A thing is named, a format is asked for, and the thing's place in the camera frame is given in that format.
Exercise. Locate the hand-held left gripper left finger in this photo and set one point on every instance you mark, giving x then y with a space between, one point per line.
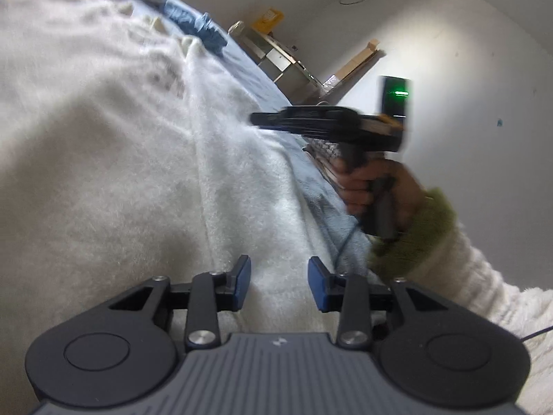
243 283

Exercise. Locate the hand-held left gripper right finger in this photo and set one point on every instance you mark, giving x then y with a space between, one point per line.
317 285

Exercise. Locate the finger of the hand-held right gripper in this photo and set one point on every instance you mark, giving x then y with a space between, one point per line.
302 120

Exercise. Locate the cream fluffy blanket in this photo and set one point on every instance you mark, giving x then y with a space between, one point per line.
129 160

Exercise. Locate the person's right hand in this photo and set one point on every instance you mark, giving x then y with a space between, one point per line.
408 190

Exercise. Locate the long cardboard plank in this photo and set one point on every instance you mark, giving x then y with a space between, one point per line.
352 67

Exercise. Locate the cream desk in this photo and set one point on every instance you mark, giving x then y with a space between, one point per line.
281 58

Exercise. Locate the yellow box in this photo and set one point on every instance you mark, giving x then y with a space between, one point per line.
268 19

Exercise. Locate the blue garment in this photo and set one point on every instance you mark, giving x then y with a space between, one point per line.
194 21

